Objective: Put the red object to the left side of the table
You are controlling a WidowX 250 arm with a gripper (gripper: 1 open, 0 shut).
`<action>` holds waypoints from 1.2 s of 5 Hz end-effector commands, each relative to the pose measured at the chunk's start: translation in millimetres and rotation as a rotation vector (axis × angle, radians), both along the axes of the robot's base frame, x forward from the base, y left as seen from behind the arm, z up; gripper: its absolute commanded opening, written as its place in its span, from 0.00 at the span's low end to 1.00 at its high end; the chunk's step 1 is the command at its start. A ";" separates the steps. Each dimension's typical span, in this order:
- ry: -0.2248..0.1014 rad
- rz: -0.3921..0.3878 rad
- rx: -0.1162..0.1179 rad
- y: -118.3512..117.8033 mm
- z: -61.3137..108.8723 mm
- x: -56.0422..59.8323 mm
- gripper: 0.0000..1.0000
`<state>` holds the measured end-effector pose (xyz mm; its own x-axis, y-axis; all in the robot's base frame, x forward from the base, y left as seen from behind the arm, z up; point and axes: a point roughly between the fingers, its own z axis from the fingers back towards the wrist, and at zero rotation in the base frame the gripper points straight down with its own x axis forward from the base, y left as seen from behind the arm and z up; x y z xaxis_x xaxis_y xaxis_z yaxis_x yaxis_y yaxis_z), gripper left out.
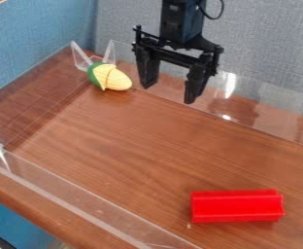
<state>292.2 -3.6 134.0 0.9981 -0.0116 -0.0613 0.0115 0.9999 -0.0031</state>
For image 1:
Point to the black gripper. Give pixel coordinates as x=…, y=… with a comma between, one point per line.
x=197, y=53

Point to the red plastic block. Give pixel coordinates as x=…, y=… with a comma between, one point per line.
x=235, y=206

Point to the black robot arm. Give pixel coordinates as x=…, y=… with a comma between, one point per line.
x=182, y=20

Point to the yellow green toy corn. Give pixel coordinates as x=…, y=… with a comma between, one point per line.
x=108, y=77

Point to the clear acrylic back barrier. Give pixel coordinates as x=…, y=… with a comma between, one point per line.
x=235, y=98

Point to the clear acrylic barrier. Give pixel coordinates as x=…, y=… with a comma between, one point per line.
x=93, y=208
x=235, y=98

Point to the clear acrylic front barrier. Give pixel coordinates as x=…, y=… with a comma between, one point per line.
x=93, y=208

